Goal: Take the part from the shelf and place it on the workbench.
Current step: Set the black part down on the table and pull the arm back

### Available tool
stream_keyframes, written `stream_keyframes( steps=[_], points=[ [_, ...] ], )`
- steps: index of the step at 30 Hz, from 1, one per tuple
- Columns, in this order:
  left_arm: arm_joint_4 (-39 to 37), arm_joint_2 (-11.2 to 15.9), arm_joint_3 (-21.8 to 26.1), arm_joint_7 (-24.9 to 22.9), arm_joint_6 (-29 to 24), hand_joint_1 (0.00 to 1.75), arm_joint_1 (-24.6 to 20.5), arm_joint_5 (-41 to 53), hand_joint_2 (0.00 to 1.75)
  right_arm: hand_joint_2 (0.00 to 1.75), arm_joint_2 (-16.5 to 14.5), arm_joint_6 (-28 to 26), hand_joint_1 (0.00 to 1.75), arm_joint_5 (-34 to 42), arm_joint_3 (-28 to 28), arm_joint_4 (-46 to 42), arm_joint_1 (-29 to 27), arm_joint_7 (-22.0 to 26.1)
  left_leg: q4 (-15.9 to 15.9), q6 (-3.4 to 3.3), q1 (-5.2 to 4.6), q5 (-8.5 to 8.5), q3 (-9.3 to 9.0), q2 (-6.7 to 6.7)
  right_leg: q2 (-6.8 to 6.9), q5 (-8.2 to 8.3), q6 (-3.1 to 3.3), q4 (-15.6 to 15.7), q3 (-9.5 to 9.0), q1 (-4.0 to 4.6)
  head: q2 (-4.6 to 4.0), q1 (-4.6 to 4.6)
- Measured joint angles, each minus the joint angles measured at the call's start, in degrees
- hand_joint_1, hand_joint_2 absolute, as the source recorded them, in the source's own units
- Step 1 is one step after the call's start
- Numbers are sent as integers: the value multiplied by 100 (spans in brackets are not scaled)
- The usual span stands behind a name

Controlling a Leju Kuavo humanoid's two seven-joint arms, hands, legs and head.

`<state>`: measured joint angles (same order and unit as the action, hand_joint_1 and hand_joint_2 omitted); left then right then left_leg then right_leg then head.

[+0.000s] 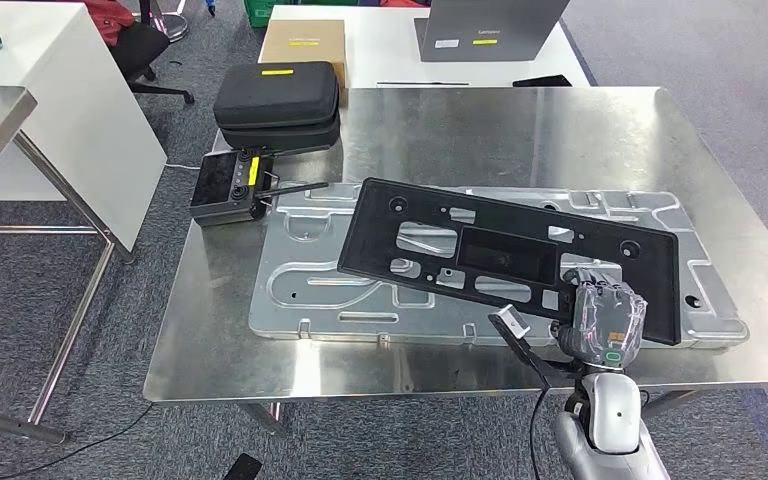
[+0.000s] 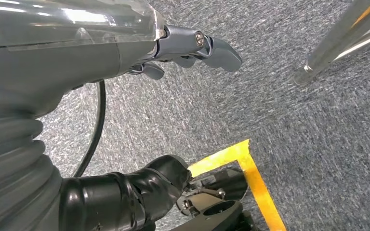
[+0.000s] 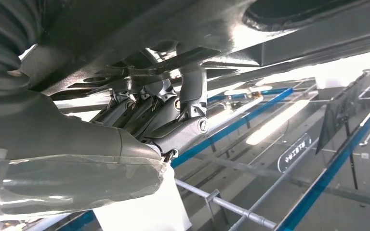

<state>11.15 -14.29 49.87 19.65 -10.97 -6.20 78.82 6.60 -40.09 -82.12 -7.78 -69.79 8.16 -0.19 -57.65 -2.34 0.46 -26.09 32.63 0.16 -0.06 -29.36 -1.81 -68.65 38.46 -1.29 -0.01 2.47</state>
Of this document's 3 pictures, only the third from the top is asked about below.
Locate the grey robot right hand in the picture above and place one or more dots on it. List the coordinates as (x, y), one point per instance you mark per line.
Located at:
(76, 140)

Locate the white pillar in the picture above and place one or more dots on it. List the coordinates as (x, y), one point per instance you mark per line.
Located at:
(140, 210)

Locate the blue ceiling beam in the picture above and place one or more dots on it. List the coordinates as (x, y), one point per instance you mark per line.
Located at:
(236, 124)
(331, 169)

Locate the grey metal pipe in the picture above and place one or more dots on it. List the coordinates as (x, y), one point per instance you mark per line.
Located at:
(229, 205)
(268, 191)

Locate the long ceiling light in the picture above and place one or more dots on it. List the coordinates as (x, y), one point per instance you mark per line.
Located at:
(277, 122)

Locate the oval dark sign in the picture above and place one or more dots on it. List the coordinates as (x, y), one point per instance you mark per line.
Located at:
(293, 153)

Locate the black hanging panel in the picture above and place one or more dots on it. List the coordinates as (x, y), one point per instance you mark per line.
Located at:
(338, 111)

